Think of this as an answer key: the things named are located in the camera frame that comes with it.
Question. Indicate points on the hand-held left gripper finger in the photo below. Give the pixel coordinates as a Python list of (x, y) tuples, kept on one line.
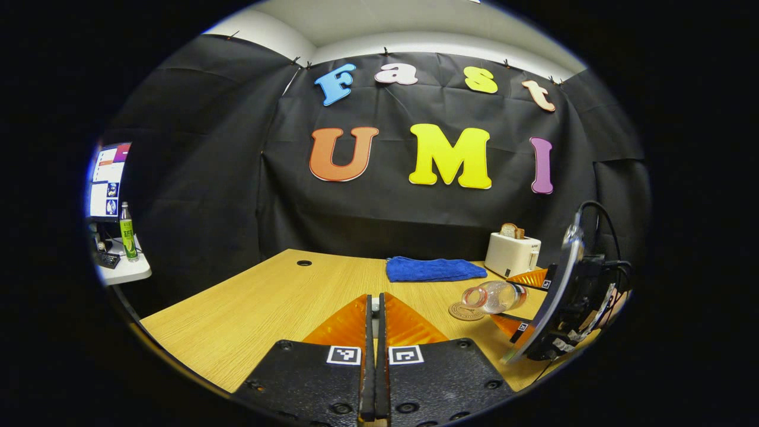
[(382, 367), (367, 367)]

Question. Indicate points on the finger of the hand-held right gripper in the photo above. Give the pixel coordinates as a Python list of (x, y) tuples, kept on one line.
[(531, 277), (510, 327)]

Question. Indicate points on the clear plastic water bottle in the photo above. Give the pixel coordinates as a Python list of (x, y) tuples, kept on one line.
[(492, 296)]

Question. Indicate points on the round brown coaster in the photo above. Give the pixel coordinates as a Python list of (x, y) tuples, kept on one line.
[(462, 313)]

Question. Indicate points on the white teacup lid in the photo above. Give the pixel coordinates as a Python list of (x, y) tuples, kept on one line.
[(375, 305)]

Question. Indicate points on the green drink bottle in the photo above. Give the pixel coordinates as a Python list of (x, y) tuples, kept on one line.
[(128, 237)]

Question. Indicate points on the white toaster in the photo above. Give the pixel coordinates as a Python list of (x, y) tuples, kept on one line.
[(510, 255)]

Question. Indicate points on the bread slice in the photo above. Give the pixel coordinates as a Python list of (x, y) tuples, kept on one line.
[(511, 231)]

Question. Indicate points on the blue towel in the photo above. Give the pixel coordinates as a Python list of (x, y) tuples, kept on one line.
[(433, 270)]

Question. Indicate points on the white side table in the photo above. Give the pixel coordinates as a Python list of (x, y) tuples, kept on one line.
[(130, 273)]

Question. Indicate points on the black keyboard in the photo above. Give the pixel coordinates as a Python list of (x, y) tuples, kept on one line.
[(108, 260)]

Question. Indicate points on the computer monitor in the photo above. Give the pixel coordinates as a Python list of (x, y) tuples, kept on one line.
[(107, 178)]

